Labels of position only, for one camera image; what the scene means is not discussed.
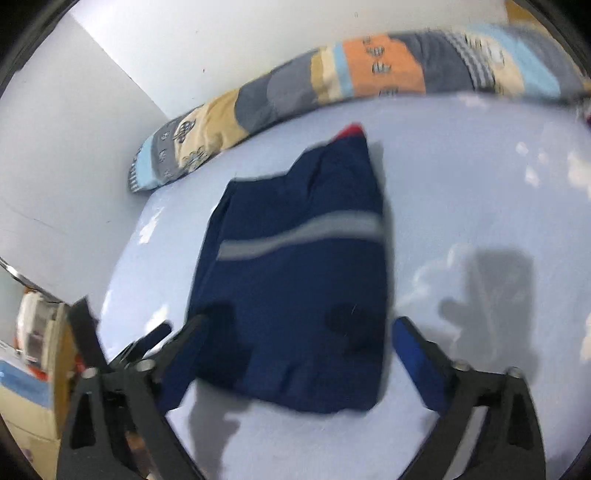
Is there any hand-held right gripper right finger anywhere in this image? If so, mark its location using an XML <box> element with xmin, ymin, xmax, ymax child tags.
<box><xmin>392</xmin><ymin>316</ymin><xmax>550</xmax><ymax>480</ymax></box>

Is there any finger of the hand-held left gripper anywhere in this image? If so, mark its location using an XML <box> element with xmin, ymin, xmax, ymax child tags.
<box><xmin>68</xmin><ymin>296</ymin><xmax>109</xmax><ymax>374</ymax></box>
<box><xmin>108</xmin><ymin>322</ymin><xmax>172</xmax><ymax>370</ymax></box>

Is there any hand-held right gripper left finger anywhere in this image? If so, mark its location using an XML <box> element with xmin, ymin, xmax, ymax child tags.
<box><xmin>58</xmin><ymin>314</ymin><xmax>218</xmax><ymax>480</ymax></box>

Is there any navy blue jacket red patch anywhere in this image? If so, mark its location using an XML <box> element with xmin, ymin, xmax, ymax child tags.
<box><xmin>186</xmin><ymin>122</ymin><xmax>395</xmax><ymax>414</ymax></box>

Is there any white and orange object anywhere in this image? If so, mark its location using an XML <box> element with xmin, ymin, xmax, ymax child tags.
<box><xmin>16</xmin><ymin>291</ymin><xmax>61</xmax><ymax>370</ymax></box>

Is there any beige wooden cabinet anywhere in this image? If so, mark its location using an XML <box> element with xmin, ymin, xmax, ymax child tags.
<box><xmin>0</xmin><ymin>295</ymin><xmax>77</xmax><ymax>476</ymax></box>

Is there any light blue bed sheet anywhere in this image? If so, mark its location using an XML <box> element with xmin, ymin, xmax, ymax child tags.
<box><xmin>95</xmin><ymin>90</ymin><xmax>591</xmax><ymax>480</ymax></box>

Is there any brown wooden board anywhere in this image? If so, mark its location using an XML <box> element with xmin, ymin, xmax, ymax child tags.
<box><xmin>505</xmin><ymin>0</ymin><xmax>539</xmax><ymax>21</ymax></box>

